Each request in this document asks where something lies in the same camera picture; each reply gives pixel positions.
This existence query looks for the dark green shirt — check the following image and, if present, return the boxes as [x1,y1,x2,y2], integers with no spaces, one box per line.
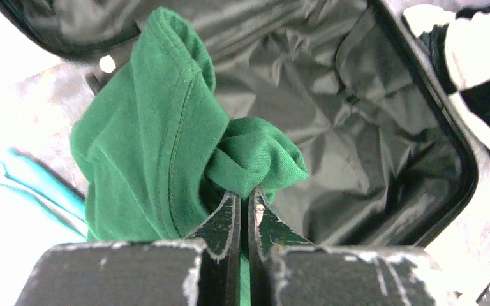
[70,7,309,306]

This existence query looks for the turquoise shorts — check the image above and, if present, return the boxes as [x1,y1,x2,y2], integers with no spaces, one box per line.
[0,149,87,239]

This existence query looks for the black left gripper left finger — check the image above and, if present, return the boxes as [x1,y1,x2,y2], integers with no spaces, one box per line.
[17,192,241,305]

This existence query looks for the black suitcase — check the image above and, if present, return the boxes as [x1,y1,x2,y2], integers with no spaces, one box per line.
[0,1,475,245]

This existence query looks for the black white checkered blanket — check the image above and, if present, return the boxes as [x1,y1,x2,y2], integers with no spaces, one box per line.
[401,4,490,151]

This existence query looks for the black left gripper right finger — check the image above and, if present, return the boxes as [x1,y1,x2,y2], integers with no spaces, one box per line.
[248,187,457,305]

